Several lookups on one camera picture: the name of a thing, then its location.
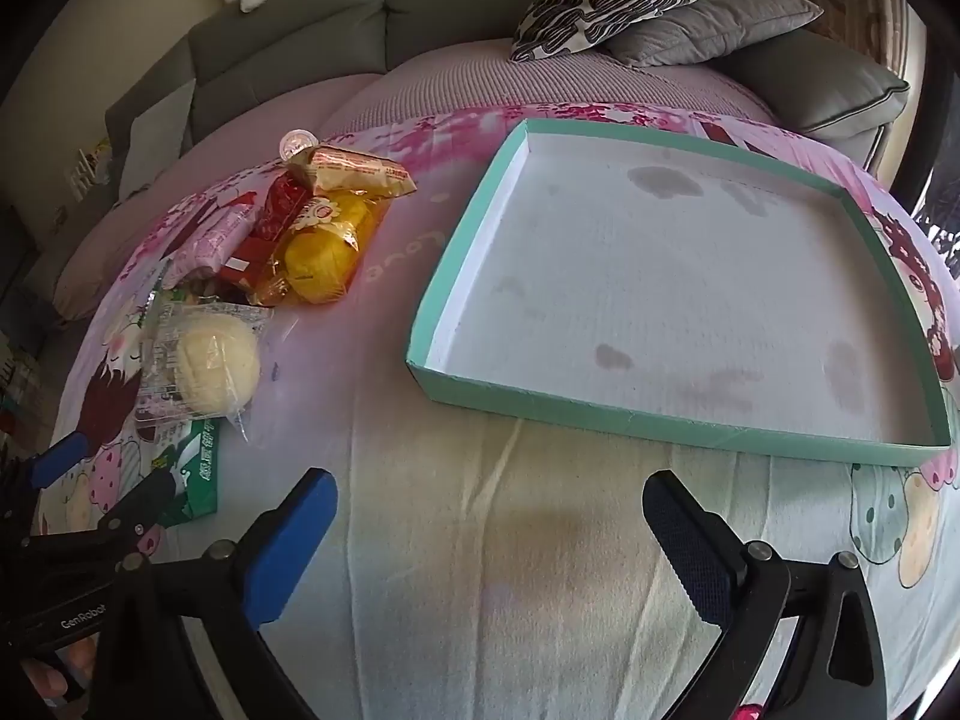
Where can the shallow teal cardboard box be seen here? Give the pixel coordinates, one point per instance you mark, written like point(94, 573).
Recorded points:
point(637, 277)

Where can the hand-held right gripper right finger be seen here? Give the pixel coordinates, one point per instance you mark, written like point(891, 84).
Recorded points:
point(690, 547)

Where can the light grey cushion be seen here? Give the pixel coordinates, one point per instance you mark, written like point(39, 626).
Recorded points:
point(154, 139)

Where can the yellow cake packet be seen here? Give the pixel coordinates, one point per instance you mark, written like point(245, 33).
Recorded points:
point(322, 255)

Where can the pink cartoon printed blanket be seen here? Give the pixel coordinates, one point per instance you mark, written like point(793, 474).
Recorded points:
point(480, 465)

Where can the colourful clutter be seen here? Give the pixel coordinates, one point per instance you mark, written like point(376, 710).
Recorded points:
point(19, 382)

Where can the small jelly cup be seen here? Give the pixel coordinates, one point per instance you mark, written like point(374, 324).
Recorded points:
point(298, 144)

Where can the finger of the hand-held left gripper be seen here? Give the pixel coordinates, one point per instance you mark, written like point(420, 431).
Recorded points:
point(150, 501)
point(58, 457)

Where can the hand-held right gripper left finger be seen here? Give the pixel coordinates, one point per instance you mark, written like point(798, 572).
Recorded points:
point(292, 547)

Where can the pink sofa seat cushion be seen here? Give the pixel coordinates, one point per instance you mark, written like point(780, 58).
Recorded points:
point(487, 82)
point(225, 142)

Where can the gold and red snack packet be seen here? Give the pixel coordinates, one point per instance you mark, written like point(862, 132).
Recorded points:
point(352, 171)

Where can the green snack packet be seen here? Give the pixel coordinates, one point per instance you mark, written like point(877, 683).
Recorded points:
point(196, 465)

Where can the grey pillow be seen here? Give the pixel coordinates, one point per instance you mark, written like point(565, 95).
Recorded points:
point(712, 26)

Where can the pink snack packet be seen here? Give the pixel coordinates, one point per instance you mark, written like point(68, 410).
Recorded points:
point(214, 240)

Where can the clear-wrapped white bun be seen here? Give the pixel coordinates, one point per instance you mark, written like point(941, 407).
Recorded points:
point(210, 367)

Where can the white and yellow box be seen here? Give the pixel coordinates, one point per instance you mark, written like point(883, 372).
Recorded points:
point(90, 169)

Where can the person's left hand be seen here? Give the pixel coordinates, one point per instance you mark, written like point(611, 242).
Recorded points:
point(46, 684)

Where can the black and white patterned cloth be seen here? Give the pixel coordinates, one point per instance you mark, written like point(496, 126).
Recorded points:
point(941, 232)

